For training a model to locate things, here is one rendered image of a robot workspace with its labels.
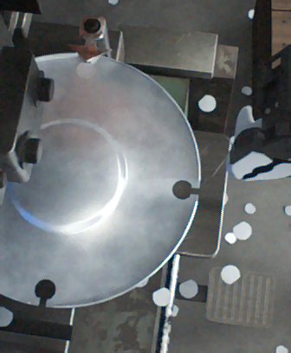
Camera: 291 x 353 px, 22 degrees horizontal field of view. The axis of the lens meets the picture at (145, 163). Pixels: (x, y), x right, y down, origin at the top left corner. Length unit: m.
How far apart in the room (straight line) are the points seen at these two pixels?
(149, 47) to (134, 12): 0.77
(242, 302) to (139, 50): 0.57
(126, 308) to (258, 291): 0.54
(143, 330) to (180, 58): 0.37
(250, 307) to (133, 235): 0.65
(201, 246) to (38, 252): 0.17
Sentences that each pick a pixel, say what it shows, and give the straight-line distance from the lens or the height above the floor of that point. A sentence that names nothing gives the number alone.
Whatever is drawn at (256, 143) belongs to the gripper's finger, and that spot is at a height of 0.97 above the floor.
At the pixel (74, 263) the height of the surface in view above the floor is 0.78.
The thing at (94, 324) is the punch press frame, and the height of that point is 0.64.
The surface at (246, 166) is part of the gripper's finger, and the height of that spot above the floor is 0.91.
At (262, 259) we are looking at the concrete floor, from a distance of 1.62.
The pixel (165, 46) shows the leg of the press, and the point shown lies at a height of 0.64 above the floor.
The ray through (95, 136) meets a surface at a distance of 0.84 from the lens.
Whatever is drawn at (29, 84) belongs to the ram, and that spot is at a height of 0.97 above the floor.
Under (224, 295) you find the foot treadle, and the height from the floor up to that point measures 0.16.
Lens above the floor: 1.57
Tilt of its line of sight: 71 degrees down
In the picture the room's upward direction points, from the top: 5 degrees counter-clockwise
